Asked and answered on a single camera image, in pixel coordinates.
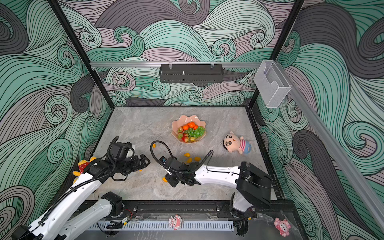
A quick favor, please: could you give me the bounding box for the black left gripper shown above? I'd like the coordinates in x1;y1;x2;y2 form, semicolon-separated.
115;153;151;175

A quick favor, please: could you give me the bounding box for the green grape bunch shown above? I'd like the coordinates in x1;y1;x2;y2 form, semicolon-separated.
184;126;206;138

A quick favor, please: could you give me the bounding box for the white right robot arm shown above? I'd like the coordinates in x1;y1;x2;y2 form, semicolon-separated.
155;151;273;214

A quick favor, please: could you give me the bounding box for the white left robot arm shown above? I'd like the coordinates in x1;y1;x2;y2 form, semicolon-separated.
11;140;151;240

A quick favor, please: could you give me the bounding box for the pink scalloped fruit bowl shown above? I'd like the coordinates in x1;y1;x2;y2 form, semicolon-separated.
171;115;207;144

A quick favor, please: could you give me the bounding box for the yellow red plush toy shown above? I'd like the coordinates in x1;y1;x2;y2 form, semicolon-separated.
72;157;96;184

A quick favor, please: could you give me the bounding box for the pink pig figurine centre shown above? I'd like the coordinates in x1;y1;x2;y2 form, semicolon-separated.
169;215;183;231

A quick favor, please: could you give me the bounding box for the boy plush doll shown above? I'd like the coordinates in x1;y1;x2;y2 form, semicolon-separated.
223;132;252;154

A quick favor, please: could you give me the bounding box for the pink plush toy right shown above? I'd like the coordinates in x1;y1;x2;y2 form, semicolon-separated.
274;218;292;237

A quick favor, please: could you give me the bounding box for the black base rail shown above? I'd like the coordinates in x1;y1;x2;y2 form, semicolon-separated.
122;200;296;219

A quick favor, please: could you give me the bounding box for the white cable duct strip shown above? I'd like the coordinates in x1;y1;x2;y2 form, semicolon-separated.
89;220;235;232

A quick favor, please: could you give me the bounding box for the aluminium rail back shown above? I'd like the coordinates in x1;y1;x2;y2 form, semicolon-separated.
90;61;261;69

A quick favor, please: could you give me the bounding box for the aluminium rail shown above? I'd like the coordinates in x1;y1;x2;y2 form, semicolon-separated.
272;61;384;230
90;61;261;69

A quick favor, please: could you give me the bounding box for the black wall shelf tray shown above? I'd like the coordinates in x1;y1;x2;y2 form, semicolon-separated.
159;65;224;87

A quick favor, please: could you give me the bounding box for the clear plastic wall box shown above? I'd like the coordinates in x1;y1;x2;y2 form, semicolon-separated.
254;60;292;108

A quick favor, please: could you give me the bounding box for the black corner frame post left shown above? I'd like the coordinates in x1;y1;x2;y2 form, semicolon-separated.
47;0;115;111

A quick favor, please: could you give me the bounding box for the black corner frame post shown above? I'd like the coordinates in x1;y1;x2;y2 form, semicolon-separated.
249;1;304;109
47;0;115;111

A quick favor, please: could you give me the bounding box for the aluminium rail right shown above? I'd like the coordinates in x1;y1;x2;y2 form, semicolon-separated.
272;61;384;230

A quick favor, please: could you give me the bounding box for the black corner frame post right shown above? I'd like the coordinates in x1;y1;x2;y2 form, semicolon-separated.
249;1;304;109

